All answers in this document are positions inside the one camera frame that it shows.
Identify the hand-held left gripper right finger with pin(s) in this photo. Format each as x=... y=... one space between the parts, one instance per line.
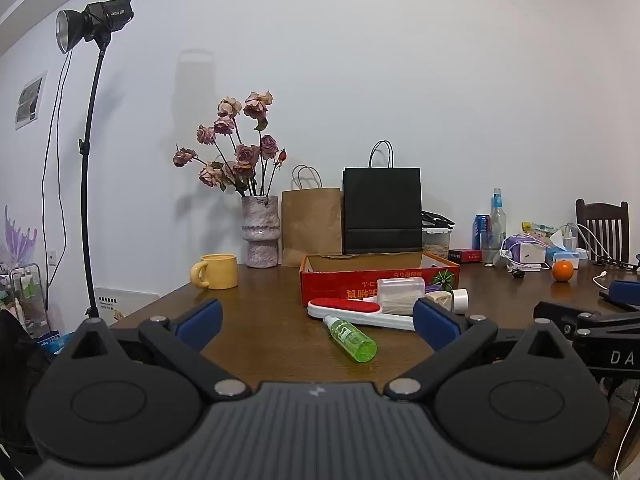
x=435 y=322

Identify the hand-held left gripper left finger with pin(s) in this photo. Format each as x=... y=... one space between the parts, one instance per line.
x=200 y=320

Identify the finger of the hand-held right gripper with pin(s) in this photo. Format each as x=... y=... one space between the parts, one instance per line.
x=555 y=312
x=627 y=292

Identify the beige plastic holder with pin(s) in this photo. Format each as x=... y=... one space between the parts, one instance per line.
x=442 y=299

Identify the white ribbed jar lid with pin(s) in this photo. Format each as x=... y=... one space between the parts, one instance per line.
x=460 y=300

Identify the clear plastic box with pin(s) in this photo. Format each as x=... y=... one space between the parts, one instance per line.
x=400 y=290

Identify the green spray bottle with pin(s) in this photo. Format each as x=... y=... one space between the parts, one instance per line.
x=357 y=342

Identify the red white lint brush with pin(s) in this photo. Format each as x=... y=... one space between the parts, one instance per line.
x=345 y=307

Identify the red cardboard box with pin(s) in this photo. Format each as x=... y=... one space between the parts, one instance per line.
x=340 y=287

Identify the black metal stand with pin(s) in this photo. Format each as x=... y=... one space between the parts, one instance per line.
x=617 y=263

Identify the orange fruit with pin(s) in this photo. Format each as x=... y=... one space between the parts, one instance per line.
x=562 y=271

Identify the yellow mug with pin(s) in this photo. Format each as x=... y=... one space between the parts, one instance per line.
x=220 y=272

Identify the white flat packet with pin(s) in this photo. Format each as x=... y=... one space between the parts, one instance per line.
x=525 y=266

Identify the blue tissue box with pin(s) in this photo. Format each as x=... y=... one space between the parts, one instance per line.
x=565 y=256

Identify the white power adapter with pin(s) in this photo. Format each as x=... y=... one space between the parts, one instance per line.
x=581 y=254

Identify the white charger box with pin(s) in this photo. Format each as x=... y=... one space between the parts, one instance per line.
x=531 y=254

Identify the red black small box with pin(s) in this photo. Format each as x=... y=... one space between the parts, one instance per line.
x=465 y=256

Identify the clear food container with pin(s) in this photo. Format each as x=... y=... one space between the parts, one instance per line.
x=436 y=247

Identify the dark wooden chair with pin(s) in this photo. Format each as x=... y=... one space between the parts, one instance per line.
x=602 y=220

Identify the purple white packet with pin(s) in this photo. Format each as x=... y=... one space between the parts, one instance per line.
x=515 y=246

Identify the colourful snack bag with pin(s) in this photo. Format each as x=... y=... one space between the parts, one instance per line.
x=537 y=230

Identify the blue drink can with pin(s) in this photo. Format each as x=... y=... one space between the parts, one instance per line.
x=481 y=230

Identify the black folded frames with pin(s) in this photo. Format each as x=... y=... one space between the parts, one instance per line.
x=437 y=219

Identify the speckled ceramic vase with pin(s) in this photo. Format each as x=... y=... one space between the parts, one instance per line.
x=260 y=235

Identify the clear glass bottle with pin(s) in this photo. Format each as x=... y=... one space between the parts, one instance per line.
x=498 y=220

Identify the black paper bag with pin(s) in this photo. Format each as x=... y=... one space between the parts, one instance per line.
x=382 y=210

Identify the brown paper bag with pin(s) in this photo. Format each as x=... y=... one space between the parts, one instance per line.
x=311 y=225

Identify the blue plastic packet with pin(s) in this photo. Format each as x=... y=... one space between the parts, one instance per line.
x=55 y=344

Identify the dried pink roses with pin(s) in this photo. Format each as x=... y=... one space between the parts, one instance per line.
x=246 y=155

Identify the black light stand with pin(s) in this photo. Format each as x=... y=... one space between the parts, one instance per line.
x=89 y=160

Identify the black studio light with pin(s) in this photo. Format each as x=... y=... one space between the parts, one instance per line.
x=107 y=15

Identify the white wall heater panel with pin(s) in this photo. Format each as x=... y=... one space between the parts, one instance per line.
x=135 y=302

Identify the white wall socket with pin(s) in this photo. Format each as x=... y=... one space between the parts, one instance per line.
x=51 y=257

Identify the purple wall sticker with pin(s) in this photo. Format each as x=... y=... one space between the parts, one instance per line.
x=20 y=240

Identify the framed wall picture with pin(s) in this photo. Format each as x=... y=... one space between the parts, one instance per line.
x=29 y=102

